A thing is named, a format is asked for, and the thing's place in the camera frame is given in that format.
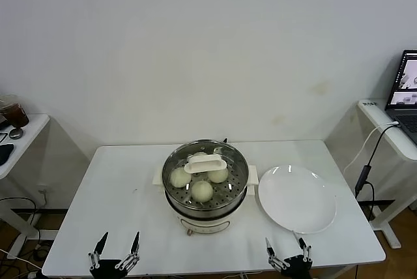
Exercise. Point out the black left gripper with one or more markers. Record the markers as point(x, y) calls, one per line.
point(107, 269)

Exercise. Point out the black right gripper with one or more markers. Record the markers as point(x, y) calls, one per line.
point(298, 269)

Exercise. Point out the white steamed baozi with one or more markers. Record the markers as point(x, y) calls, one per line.
point(217, 176)
point(199, 154)
point(202, 191)
point(180, 177)

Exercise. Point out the steel steamer basket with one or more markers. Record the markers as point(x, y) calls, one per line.
point(254, 178)

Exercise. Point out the white round plate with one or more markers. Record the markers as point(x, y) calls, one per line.
point(296, 200)

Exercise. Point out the white power strip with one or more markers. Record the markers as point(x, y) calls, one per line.
point(34, 274)

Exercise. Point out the white electric cooker pot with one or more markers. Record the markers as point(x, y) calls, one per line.
point(205, 222)

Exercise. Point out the white side desk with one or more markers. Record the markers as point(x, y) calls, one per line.
point(391, 139)
point(29, 135)

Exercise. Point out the plastic cup iced coffee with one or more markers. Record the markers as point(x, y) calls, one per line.
point(16, 114)

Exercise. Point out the white printed desk label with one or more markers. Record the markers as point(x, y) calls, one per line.
point(369, 103)

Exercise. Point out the laptop computer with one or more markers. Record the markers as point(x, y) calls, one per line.
point(405, 116)

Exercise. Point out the white wall socket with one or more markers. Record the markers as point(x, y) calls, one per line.
point(43, 189)

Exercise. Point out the black thin-frame glasses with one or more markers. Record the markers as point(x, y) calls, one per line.
point(4, 134)

